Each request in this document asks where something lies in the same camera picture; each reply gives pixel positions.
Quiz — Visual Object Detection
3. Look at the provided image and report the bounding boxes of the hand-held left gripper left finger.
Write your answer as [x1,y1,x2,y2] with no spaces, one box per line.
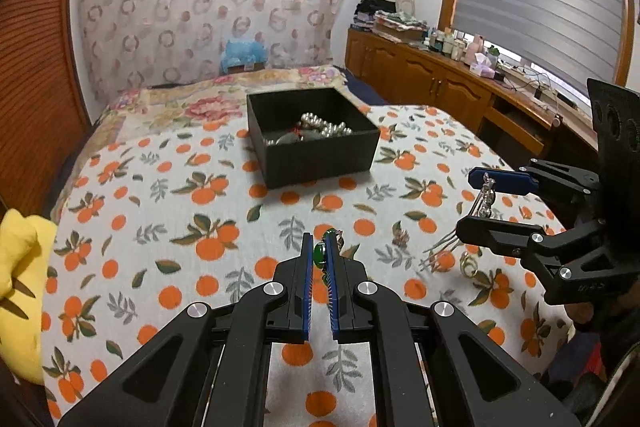
[57,232,316,427]

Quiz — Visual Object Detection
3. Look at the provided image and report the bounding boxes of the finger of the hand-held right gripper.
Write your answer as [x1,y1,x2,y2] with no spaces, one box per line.
[468,159,601,208]
[457,214,608,288]

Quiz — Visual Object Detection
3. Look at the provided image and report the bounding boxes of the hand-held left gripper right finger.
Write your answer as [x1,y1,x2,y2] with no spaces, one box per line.
[325,237,583,427]

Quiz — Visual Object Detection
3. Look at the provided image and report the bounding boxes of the silver chain jewellery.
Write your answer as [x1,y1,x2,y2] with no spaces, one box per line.
[422,172,498,273]

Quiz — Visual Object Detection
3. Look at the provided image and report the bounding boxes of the green stone pendant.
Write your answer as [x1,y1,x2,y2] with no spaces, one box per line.
[312,229,346,288]

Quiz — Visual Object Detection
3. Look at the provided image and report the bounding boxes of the black box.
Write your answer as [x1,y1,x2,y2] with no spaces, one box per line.
[246,87,382,189]

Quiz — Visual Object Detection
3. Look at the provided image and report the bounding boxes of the pale green jade bangle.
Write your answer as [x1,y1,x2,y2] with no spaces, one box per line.
[265,129,321,146]

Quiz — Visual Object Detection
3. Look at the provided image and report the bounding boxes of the white pearl necklace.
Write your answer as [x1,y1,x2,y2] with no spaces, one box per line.
[295,113,353,138]

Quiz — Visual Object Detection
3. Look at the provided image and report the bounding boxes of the pink tissue pack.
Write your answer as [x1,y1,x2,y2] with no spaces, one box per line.
[470,53,498,78]

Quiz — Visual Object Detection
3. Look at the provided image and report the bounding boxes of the wooden cabinet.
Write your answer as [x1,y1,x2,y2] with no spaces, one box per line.
[345,29,601,168]

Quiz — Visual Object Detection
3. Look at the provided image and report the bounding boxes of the orange print tablecloth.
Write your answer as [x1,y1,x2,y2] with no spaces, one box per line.
[40,104,576,427]

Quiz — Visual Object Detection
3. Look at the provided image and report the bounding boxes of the row of cosmetic bottles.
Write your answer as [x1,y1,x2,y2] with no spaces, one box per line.
[425,27,483,62]

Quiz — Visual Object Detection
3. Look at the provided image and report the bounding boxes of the dark blue bed sheet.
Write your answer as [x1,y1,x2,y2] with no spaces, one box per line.
[332,66,390,108]

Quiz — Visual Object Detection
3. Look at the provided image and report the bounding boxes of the flat cardboard box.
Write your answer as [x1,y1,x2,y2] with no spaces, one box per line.
[372,22,426,44]

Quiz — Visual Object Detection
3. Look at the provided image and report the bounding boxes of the patterned folded towels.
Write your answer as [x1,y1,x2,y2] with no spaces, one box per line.
[374,9,428,32]

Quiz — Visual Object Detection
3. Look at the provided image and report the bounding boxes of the floral bedspread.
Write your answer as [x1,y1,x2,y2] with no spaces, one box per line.
[52,66,358,218]

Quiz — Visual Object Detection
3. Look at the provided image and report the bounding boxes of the black folded clothes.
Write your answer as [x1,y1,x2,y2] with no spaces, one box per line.
[354,0,396,30]

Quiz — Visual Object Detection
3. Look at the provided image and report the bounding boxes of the blue plastic bag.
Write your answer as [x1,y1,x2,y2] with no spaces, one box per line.
[221,38,266,68]

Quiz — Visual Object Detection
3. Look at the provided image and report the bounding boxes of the yellow plush toy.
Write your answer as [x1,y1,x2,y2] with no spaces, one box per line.
[0,209,56,385]

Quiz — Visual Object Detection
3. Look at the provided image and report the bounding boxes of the circle patterned curtain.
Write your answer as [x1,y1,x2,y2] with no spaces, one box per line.
[74,0,349,105]

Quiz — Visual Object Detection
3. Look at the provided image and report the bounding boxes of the brown slatted wardrobe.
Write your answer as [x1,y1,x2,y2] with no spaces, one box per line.
[0,0,93,218]

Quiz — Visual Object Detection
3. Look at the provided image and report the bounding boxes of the small silver ring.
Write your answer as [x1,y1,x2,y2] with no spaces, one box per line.
[459,252,482,279]

